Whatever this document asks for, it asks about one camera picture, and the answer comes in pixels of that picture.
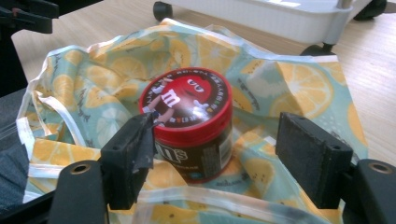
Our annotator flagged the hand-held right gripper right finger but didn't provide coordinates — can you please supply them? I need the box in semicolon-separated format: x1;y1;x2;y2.
275;111;355;210

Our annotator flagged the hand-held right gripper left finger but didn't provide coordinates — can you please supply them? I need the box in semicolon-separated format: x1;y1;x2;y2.
99;112;157;211

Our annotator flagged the lemon print bag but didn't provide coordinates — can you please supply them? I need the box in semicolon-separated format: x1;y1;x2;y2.
16;18;369;224

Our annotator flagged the red-lidded brown candy jar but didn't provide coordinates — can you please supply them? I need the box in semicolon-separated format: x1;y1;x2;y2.
138;66;234;185

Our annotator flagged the white two-tier cart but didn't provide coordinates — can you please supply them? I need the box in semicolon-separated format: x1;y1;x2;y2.
152;0;389;57

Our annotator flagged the black stand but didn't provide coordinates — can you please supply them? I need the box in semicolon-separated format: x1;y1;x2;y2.
0;0;104;98

